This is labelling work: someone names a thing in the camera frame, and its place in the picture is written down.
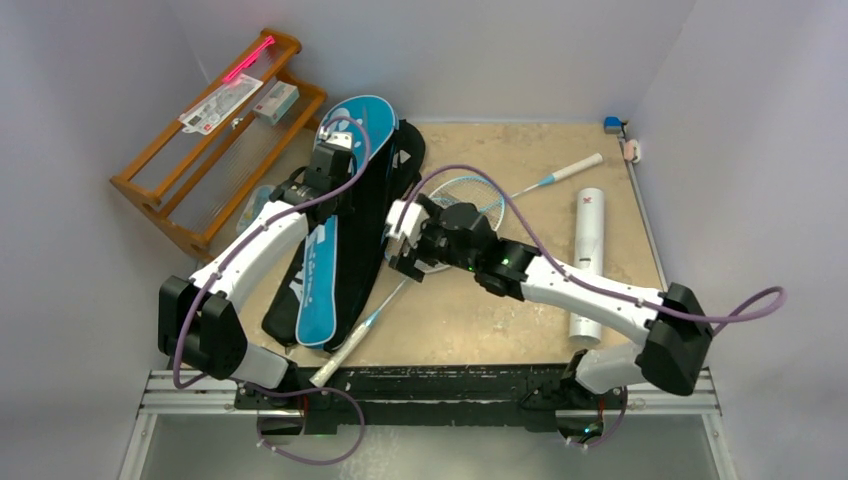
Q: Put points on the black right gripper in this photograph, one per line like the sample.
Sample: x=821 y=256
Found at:
x=411 y=248

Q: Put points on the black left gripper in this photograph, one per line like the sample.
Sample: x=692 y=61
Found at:
x=344 y=206

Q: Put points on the blue racket cover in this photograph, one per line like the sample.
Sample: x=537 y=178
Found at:
x=372 y=121

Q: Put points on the black Crossway racket cover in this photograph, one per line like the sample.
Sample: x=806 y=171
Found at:
x=359 y=244

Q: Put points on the light blue badminton racket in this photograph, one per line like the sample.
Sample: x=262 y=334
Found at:
x=338 y=358
x=488 y=200

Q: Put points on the white shuttlecock tube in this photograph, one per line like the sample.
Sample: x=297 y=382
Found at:
x=589 y=256

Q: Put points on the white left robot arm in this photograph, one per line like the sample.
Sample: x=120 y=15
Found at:
x=198 y=317

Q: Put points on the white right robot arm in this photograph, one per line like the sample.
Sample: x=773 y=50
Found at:
x=666 y=347

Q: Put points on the blue white plastic packet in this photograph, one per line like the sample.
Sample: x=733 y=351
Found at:
x=253 y=207

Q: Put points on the small white box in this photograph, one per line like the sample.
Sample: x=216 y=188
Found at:
x=275 y=104

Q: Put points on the wooden shelf rack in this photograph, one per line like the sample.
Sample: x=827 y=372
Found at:
x=189 y=185

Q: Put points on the clear stationery packet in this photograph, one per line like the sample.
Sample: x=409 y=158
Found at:
x=214 y=109

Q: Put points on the small blue block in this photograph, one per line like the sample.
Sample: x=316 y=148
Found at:
x=613 y=125

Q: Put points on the pink white clip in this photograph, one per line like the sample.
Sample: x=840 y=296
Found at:
x=632 y=151

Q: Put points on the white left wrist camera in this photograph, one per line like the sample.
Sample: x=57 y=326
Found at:
x=340 y=139

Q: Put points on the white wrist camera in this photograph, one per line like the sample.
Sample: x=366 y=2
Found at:
x=340 y=139
x=403 y=221

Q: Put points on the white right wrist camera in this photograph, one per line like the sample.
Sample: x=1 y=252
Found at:
x=403 y=221

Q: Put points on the black metal base frame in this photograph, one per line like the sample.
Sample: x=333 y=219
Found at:
x=531 y=396

